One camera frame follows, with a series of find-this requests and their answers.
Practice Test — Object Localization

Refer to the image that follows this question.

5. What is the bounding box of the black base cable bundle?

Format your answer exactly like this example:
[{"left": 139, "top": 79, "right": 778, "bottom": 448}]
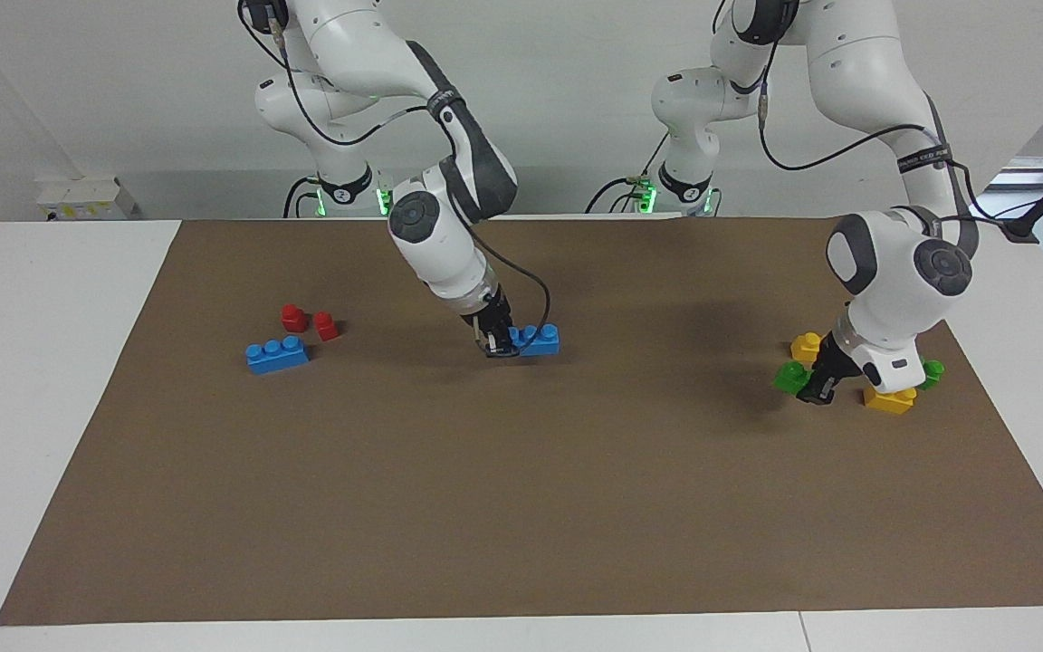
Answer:
[{"left": 585, "top": 134, "right": 672, "bottom": 215}]

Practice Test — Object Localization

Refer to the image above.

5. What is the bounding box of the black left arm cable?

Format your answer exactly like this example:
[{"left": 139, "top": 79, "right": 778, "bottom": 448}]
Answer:
[{"left": 712, "top": 0, "right": 1016, "bottom": 227}]

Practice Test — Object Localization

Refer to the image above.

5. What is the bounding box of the blue three-stud toy brick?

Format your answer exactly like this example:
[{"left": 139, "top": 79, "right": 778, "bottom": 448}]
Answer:
[
  {"left": 508, "top": 323, "right": 561, "bottom": 357},
  {"left": 245, "top": 335, "right": 311, "bottom": 375}
]

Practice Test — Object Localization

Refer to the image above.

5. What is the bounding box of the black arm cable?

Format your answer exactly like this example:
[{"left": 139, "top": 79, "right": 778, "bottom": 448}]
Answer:
[
  {"left": 263, "top": 18, "right": 551, "bottom": 354},
  {"left": 712, "top": 0, "right": 1016, "bottom": 227}
]

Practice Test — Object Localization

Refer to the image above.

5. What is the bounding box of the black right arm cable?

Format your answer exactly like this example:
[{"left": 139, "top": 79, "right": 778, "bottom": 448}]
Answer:
[{"left": 263, "top": 18, "right": 551, "bottom": 354}]

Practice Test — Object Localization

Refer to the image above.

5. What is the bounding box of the white wall socket box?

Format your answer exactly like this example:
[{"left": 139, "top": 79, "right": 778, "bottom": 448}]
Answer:
[{"left": 35, "top": 176, "right": 140, "bottom": 222}]

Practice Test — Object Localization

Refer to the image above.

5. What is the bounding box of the brown table mat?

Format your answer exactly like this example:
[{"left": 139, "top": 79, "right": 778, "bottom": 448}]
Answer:
[{"left": 0, "top": 216, "right": 1043, "bottom": 628}]

